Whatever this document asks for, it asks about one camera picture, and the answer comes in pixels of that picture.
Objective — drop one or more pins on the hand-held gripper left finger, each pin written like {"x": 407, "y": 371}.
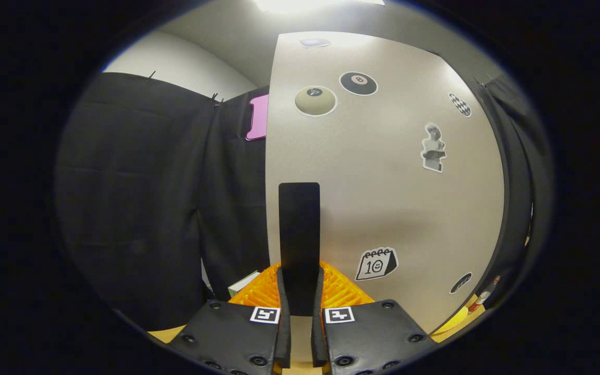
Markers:
{"x": 237, "y": 338}

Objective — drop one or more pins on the black backdrop cloth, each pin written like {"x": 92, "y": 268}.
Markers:
{"x": 149, "y": 208}

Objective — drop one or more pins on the clear plastic bottle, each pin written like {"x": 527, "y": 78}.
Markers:
{"x": 483, "y": 298}

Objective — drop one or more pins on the beige shoe cabinet door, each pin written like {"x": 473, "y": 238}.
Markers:
{"x": 383, "y": 182}

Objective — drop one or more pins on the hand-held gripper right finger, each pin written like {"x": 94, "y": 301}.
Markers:
{"x": 367, "y": 338}

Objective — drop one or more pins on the green and white book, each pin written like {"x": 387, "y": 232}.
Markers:
{"x": 242, "y": 285}

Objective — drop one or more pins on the yellow plush toy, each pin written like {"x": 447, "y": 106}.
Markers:
{"x": 453, "y": 320}

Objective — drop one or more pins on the large ceiling light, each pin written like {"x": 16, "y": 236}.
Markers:
{"x": 310, "y": 4}

